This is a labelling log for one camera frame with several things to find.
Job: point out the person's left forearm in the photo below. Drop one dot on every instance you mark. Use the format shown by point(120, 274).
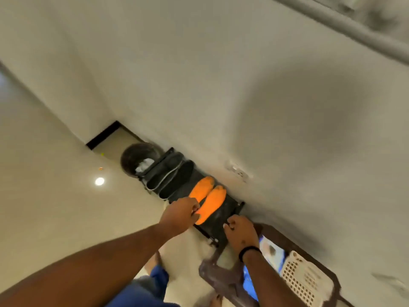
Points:
point(96, 265)

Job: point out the black skirting strip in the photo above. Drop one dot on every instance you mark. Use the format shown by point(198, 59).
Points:
point(103, 135)

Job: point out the person's leg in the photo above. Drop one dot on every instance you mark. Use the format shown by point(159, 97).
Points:
point(152, 263)

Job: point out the person's right fingers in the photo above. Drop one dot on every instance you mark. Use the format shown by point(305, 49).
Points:
point(231, 222)

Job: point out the person's right hand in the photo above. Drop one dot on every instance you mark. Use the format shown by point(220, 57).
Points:
point(242, 235)

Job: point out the grey window frame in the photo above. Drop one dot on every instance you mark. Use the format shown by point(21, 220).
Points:
point(345, 23)

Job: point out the blue and white cloth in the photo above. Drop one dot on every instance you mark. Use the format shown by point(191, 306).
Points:
point(271, 252)

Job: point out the crumpled white paper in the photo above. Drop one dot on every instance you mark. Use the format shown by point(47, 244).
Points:
point(144, 165)

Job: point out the orange shoe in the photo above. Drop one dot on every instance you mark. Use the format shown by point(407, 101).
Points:
point(202, 187)
point(212, 201)

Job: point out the black shoe rack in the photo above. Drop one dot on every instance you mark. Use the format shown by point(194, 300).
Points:
point(225, 214)

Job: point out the round black waste bin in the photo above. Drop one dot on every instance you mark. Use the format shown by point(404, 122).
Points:
point(135, 155)

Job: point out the person's blue shorts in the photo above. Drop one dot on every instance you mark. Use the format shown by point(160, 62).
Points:
point(153, 290)

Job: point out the person's left fingers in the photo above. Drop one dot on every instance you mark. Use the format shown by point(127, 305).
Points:
point(192, 208)

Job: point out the black shoe with white trim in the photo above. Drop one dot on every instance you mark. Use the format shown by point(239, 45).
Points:
point(177, 180)
point(163, 167)

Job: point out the black wristband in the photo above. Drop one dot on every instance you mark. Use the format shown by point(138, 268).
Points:
point(248, 251)

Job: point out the white perforated laundry basket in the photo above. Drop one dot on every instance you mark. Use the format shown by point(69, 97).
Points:
point(306, 278)

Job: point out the white wall socket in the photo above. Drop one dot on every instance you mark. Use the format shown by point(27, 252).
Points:
point(239, 171)

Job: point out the brown plastic chair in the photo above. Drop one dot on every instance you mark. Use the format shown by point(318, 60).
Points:
point(220, 273)

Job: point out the person's right forearm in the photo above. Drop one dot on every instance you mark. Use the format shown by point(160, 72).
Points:
point(271, 281)

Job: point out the person's left hand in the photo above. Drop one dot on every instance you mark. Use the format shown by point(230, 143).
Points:
point(179, 217)

